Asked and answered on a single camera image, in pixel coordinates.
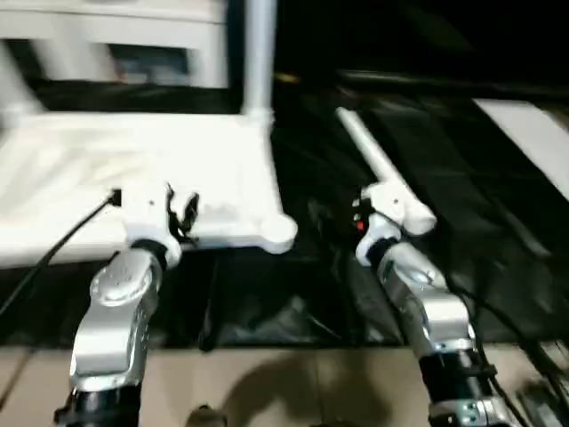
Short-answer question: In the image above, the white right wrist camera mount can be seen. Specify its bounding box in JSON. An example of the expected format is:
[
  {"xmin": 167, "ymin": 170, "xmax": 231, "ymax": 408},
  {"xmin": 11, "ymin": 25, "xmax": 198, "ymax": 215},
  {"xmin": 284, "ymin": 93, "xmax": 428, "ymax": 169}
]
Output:
[{"xmin": 354, "ymin": 181, "xmax": 409, "ymax": 269}]

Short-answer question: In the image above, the white glass-door cabinet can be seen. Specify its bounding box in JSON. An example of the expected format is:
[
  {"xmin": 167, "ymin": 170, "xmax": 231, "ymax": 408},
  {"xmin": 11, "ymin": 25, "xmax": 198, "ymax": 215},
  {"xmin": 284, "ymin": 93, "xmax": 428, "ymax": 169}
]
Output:
[{"xmin": 0, "ymin": 0, "xmax": 231, "ymax": 91}]

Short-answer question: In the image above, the white plastic table top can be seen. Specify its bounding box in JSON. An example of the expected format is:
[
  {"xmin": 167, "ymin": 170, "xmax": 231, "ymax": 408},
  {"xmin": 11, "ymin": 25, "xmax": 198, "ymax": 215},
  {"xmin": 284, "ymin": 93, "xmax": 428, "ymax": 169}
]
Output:
[{"xmin": 0, "ymin": 108, "xmax": 300, "ymax": 270}]

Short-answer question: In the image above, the white plastic table leg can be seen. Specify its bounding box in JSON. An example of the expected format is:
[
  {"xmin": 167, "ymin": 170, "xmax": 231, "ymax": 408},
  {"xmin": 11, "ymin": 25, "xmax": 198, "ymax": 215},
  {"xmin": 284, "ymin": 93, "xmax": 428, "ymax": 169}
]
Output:
[
  {"xmin": 335, "ymin": 105, "xmax": 438, "ymax": 236},
  {"xmin": 0, "ymin": 40, "xmax": 40, "ymax": 129},
  {"xmin": 241, "ymin": 0, "xmax": 277, "ymax": 131}
]

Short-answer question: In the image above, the black mat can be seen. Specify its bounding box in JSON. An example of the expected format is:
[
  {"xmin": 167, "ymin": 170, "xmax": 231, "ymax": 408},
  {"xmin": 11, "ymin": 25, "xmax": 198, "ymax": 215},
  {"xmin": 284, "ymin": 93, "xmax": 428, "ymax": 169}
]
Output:
[{"xmin": 0, "ymin": 77, "xmax": 569, "ymax": 353}]

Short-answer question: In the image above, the white flat board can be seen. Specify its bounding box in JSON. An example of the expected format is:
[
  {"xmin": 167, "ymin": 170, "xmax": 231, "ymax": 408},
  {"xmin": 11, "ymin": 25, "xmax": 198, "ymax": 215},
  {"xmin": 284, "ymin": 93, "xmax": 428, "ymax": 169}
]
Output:
[{"xmin": 472, "ymin": 97, "xmax": 569, "ymax": 202}]

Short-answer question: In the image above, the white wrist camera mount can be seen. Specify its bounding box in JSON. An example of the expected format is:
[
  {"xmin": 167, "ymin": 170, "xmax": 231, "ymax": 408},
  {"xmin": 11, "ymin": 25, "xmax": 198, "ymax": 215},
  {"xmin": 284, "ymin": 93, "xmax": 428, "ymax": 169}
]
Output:
[
  {"xmin": 354, "ymin": 181, "xmax": 409, "ymax": 269},
  {"xmin": 118, "ymin": 182, "xmax": 184, "ymax": 271}
]

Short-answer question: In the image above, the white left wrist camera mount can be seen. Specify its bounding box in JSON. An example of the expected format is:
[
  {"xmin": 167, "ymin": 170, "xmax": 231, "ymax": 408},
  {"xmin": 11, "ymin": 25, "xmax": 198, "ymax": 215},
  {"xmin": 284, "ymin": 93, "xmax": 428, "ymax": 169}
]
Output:
[{"xmin": 118, "ymin": 182, "xmax": 184, "ymax": 271}]

